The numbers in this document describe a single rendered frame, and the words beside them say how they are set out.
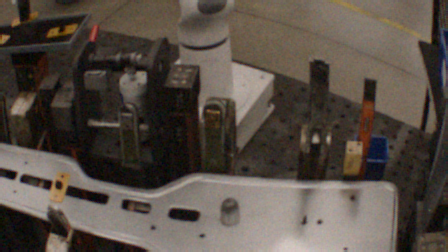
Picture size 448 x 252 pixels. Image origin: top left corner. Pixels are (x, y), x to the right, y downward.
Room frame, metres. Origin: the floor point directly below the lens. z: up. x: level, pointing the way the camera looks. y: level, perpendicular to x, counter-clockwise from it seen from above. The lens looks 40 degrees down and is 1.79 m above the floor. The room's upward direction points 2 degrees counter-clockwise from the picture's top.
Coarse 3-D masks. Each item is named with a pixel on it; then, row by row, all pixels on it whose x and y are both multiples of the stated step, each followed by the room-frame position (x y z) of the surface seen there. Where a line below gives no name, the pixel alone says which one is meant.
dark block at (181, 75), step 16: (176, 64) 0.97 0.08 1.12; (176, 80) 0.92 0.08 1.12; (192, 80) 0.92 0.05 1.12; (176, 96) 0.90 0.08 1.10; (192, 96) 0.90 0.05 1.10; (176, 112) 0.90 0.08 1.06; (192, 112) 0.90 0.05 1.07; (176, 128) 0.91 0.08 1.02; (192, 128) 0.90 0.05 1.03; (176, 144) 0.91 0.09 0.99; (192, 144) 0.90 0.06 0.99; (176, 160) 0.91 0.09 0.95; (192, 160) 0.90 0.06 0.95; (176, 176) 0.91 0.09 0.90
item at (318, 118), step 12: (312, 60) 0.84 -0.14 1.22; (324, 60) 0.84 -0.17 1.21; (312, 72) 0.81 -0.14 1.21; (324, 72) 0.80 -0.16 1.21; (312, 84) 0.83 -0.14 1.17; (324, 84) 0.83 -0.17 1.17; (312, 96) 0.82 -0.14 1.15; (324, 96) 0.82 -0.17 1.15; (312, 108) 0.82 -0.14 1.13; (324, 108) 0.82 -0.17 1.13; (312, 120) 0.82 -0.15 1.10; (324, 120) 0.81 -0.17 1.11; (324, 132) 0.81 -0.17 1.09; (324, 144) 0.80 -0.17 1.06
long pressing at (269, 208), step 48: (0, 144) 0.89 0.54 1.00; (0, 192) 0.73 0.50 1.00; (48, 192) 0.75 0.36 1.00; (144, 192) 0.76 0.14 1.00; (192, 192) 0.77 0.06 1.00; (240, 192) 0.77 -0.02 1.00; (288, 192) 0.76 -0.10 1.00; (336, 192) 0.74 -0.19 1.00; (384, 192) 0.72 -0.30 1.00; (144, 240) 0.65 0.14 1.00; (192, 240) 0.65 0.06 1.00; (240, 240) 0.65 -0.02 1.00; (288, 240) 0.64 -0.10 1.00; (336, 240) 0.62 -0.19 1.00; (384, 240) 0.60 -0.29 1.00
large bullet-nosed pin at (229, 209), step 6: (228, 198) 0.71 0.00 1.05; (222, 204) 0.70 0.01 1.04; (228, 204) 0.70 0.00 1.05; (234, 204) 0.70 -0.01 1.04; (222, 210) 0.69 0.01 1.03; (228, 210) 0.69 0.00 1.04; (234, 210) 0.69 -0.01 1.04; (222, 216) 0.69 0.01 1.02; (228, 216) 0.69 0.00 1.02; (234, 216) 0.69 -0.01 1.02; (222, 222) 0.69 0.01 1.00; (228, 222) 0.69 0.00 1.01; (234, 222) 0.69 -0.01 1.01
